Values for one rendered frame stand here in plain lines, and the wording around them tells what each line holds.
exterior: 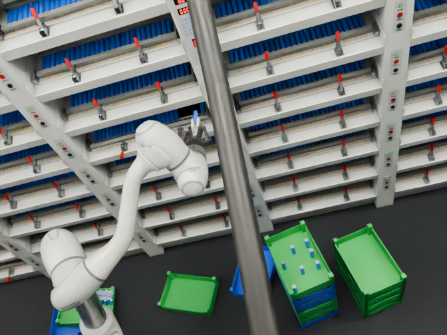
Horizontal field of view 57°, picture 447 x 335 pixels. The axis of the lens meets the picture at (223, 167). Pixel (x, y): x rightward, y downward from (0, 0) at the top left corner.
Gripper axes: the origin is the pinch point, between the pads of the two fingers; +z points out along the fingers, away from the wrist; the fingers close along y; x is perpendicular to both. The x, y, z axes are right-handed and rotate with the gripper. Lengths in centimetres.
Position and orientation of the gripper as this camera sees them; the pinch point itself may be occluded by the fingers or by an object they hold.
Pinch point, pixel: (195, 125)
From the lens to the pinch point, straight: 167.6
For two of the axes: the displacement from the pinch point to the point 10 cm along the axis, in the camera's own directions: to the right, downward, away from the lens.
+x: 2.7, 7.8, 5.7
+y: -9.6, 2.3, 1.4
